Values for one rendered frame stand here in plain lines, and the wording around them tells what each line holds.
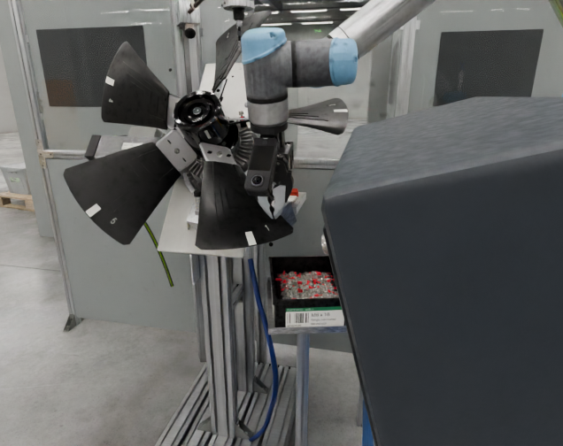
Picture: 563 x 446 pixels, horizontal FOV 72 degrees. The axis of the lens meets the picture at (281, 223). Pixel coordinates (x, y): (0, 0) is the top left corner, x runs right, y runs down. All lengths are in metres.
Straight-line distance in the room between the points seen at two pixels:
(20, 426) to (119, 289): 0.72
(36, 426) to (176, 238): 1.11
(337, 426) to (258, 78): 1.41
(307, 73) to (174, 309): 1.69
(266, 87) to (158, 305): 1.69
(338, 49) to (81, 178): 0.65
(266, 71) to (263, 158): 0.15
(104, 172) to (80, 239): 1.31
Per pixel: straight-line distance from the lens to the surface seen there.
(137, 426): 1.84
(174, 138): 1.01
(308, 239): 1.77
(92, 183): 1.02
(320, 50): 0.69
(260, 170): 0.70
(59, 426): 1.96
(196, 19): 1.57
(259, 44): 0.68
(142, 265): 2.14
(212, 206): 0.84
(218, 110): 0.95
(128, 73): 1.18
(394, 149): 0.17
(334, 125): 0.90
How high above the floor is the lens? 1.26
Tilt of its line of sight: 18 degrees down
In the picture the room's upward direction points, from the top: straight up
